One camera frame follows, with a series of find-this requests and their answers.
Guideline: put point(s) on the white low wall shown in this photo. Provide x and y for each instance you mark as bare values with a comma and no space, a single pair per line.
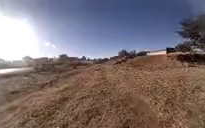
156,52

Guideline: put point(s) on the tree with dark crown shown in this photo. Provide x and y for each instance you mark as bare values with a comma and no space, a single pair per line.
198,31

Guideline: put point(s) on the pale road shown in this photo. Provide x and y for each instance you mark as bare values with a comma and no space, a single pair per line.
8,70

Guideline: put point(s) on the row of distant buildings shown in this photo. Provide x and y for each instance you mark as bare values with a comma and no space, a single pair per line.
53,59

